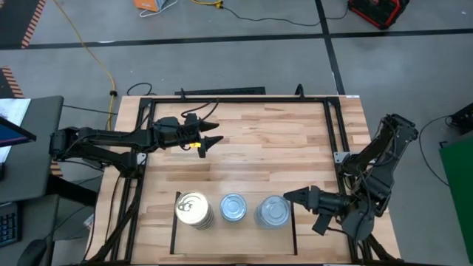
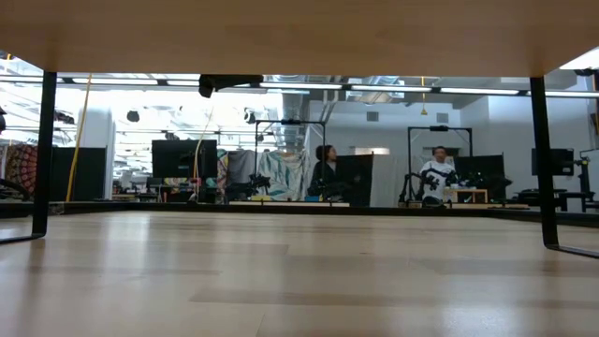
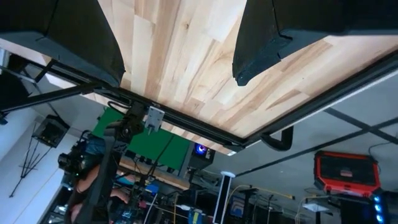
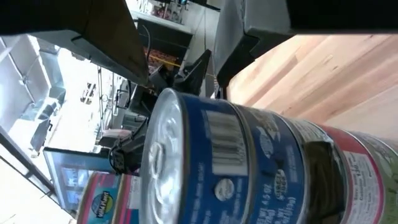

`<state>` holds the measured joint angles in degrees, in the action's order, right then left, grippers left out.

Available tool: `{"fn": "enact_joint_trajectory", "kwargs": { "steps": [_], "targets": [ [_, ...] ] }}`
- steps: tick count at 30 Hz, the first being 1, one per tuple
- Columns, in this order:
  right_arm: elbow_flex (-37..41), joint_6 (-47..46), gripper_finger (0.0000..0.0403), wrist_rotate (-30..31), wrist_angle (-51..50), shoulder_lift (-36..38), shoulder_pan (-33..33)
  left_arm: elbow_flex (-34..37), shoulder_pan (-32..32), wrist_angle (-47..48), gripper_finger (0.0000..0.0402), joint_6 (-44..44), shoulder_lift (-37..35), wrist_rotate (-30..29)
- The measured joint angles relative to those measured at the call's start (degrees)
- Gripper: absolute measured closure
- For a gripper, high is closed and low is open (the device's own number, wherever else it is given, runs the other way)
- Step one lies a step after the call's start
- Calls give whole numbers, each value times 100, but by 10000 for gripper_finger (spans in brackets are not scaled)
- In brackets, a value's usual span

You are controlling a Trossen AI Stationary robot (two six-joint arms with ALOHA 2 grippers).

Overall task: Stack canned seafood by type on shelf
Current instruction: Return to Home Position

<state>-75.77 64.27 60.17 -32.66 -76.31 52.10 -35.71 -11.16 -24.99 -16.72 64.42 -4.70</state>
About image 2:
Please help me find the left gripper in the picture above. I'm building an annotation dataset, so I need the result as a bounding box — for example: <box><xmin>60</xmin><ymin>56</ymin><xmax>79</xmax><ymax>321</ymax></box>
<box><xmin>197</xmin><ymin>73</ymin><xmax>265</xmax><ymax>99</ymax></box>

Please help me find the ceiling light tube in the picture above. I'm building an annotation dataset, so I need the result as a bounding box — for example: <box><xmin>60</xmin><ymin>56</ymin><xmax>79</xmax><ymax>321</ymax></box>
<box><xmin>439</xmin><ymin>87</ymin><xmax>599</xmax><ymax>99</ymax></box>
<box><xmin>349</xmin><ymin>84</ymin><xmax>434</xmax><ymax>94</ymax></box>
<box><xmin>258</xmin><ymin>81</ymin><xmax>344</xmax><ymax>91</ymax></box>

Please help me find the grey cloth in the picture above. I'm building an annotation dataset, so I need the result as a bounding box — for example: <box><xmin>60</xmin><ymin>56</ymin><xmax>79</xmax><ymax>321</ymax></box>
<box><xmin>226</xmin><ymin>149</ymin><xmax>257</xmax><ymax>193</ymax></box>

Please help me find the black monitor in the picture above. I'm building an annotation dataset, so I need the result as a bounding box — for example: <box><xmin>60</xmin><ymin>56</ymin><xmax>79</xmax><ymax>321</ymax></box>
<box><xmin>151</xmin><ymin>139</ymin><xmax>219</xmax><ymax>180</ymax></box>
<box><xmin>531</xmin><ymin>148</ymin><xmax>575</xmax><ymax>177</ymax></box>

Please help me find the white patterned cloth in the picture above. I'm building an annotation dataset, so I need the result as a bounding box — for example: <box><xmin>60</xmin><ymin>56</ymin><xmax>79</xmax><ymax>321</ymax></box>
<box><xmin>256</xmin><ymin>149</ymin><xmax>313</xmax><ymax>202</ymax></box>

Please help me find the person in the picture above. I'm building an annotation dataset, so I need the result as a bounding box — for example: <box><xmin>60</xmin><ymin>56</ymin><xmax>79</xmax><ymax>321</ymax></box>
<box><xmin>307</xmin><ymin>144</ymin><xmax>339</xmax><ymax>198</ymax></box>
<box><xmin>417</xmin><ymin>145</ymin><xmax>459</xmax><ymax>206</ymax></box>

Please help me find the black partition panel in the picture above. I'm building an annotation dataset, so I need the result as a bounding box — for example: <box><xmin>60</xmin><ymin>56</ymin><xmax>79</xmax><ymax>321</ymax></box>
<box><xmin>49</xmin><ymin>147</ymin><xmax>108</xmax><ymax>202</ymax></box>
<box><xmin>454</xmin><ymin>154</ymin><xmax>509</xmax><ymax>201</ymax></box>
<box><xmin>334</xmin><ymin>154</ymin><xmax>374</xmax><ymax>207</ymax></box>

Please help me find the lit white panel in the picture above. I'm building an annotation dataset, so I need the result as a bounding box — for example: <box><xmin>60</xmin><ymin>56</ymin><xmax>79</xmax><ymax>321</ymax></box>
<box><xmin>348</xmin><ymin>146</ymin><xmax>390</xmax><ymax>156</ymax></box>

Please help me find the white curtain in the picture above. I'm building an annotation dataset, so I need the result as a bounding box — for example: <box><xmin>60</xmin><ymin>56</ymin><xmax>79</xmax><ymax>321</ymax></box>
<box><xmin>372</xmin><ymin>154</ymin><xmax>458</xmax><ymax>208</ymax></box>

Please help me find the patterned red tapestry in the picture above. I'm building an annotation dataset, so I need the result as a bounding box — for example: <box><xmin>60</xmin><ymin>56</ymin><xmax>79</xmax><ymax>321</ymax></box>
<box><xmin>3</xmin><ymin>143</ymin><xmax>39</xmax><ymax>198</ymax></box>

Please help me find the small wooden table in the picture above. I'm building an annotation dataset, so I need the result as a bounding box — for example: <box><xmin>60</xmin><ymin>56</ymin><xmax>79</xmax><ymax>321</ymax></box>
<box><xmin>443</xmin><ymin>187</ymin><xmax>490</xmax><ymax>204</ymax></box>

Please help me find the black equipment stand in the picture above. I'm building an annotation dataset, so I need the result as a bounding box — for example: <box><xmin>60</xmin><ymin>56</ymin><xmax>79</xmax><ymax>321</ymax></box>
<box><xmin>576</xmin><ymin>156</ymin><xmax>594</xmax><ymax>212</ymax></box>

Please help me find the silver air duct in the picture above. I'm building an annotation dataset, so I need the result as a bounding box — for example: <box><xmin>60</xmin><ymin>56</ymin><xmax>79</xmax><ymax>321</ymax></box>
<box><xmin>272</xmin><ymin>74</ymin><xmax>311</xmax><ymax>151</ymax></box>

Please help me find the pale thin cable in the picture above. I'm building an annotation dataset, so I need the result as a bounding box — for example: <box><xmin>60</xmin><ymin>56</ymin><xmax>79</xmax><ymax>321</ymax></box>
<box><xmin>193</xmin><ymin>107</ymin><xmax>215</xmax><ymax>189</ymax></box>

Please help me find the black pipe stand frame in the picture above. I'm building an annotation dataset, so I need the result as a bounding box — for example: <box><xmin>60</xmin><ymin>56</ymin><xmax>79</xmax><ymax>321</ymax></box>
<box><xmin>405</xmin><ymin>125</ymin><xmax>474</xmax><ymax>207</ymax></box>
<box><xmin>254</xmin><ymin>118</ymin><xmax>328</xmax><ymax>198</ymax></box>

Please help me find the yellow power cable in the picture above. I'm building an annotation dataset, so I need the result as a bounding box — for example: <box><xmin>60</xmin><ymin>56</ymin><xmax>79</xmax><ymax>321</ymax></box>
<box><xmin>65</xmin><ymin>73</ymin><xmax>94</xmax><ymax>203</ymax></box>

